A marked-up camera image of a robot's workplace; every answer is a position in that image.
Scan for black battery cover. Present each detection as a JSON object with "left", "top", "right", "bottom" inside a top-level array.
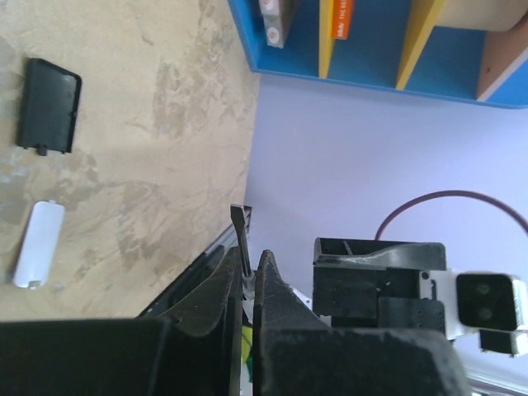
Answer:
[{"left": 16, "top": 58, "right": 83, "bottom": 156}]

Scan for white remote control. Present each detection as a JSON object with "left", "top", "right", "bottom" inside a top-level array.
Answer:
[{"left": 250, "top": 286, "right": 329, "bottom": 395}]

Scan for white battery cover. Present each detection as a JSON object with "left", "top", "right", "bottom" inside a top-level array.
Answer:
[{"left": 12, "top": 200, "right": 65, "bottom": 290}]

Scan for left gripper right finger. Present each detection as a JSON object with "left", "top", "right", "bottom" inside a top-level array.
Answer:
[{"left": 256, "top": 250, "right": 470, "bottom": 395}]

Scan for orange snack box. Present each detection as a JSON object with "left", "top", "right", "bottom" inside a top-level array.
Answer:
[{"left": 331, "top": 0, "right": 356, "bottom": 40}]

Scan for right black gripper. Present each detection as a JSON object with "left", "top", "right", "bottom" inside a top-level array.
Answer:
[{"left": 313, "top": 238, "right": 446, "bottom": 332}]

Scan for clear handle screwdriver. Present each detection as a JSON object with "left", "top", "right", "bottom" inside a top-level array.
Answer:
[{"left": 230, "top": 204, "right": 255, "bottom": 299}]

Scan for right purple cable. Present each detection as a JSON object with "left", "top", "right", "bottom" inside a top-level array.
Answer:
[{"left": 374, "top": 189, "right": 528, "bottom": 243}]

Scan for blue shelf unit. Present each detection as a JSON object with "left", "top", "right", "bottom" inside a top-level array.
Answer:
[{"left": 226, "top": 0, "right": 528, "bottom": 111}]

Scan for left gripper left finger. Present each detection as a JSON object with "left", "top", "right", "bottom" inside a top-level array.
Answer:
[{"left": 1, "top": 248, "right": 242, "bottom": 395}]

